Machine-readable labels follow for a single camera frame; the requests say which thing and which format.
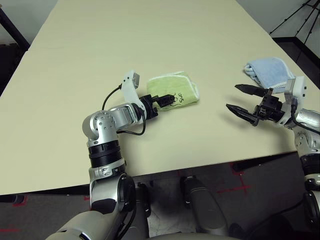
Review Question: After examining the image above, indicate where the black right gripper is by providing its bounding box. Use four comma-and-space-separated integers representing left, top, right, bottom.
225, 83, 286, 127

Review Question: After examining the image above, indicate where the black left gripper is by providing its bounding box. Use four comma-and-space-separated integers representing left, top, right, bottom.
139, 93, 177, 121

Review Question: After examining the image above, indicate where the green towel with white trim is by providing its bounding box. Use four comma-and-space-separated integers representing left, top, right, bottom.
146, 71, 201, 112

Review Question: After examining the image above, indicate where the folded light blue towel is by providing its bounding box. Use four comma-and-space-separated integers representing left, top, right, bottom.
243, 56, 296, 91

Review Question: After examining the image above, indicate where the black low platform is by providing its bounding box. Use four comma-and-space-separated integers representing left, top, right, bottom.
271, 36, 320, 85

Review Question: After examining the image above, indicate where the black tripod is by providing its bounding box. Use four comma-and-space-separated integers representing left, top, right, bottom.
268, 0, 320, 45

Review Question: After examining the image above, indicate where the dark left robot leg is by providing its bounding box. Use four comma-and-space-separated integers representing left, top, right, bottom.
134, 181, 152, 238

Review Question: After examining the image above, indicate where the dark robot leg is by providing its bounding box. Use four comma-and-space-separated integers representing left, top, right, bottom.
179, 175, 230, 236
134, 181, 152, 238

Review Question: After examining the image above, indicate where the dark right robot leg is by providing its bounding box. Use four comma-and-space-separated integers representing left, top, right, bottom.
179, 175, 230, 236

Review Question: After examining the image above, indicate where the white crumpled floor sheet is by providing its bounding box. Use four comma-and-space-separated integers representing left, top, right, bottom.
147, 206, 199, 238

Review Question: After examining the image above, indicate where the black foam floor mat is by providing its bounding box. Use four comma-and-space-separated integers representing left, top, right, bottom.
0, 43, 29, 97

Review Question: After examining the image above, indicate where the black table foot bar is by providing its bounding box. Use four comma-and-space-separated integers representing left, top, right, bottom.
0, 194, 28, 205

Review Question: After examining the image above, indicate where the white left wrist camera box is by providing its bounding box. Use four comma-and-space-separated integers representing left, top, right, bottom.
120, 69, 143, 109

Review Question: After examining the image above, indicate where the beige side table black frame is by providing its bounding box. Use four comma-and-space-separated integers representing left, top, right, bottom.
0, 0, 31, 50

